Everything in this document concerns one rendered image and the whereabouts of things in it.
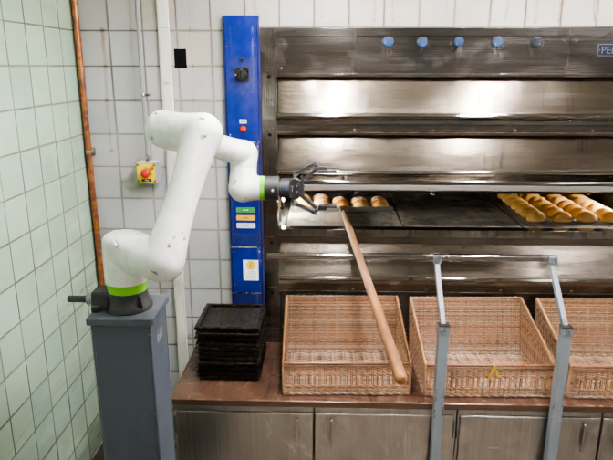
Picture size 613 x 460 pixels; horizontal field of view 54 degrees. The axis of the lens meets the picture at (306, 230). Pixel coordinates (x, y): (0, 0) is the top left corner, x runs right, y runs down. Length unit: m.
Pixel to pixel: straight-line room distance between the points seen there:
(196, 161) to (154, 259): 0.32
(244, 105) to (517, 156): 1.27
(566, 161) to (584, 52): 0.48
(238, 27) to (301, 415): 1.70
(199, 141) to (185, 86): 1.05
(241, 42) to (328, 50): 0.39
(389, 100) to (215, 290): 1.24
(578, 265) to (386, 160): 1.07
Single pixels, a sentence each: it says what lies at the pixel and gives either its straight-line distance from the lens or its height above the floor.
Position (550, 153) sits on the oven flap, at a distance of 3.01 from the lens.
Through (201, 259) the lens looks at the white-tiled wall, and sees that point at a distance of 3.00.
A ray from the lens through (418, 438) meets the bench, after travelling 2.75.
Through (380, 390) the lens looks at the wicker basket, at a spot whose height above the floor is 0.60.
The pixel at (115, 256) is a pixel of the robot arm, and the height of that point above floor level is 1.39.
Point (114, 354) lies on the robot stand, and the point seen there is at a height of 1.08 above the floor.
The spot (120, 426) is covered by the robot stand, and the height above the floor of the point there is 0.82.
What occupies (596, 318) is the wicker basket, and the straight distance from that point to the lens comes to 3.26.
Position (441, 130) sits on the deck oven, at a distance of 2.86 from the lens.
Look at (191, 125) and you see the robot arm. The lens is 1.85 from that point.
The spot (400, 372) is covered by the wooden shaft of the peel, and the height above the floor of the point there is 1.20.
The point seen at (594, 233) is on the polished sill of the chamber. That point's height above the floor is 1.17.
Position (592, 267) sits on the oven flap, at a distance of 3.21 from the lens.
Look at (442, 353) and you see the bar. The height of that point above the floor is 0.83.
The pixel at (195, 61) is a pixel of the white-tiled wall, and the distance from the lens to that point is 2.85.
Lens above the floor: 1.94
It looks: 15 degrees down
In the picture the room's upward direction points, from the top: straight up
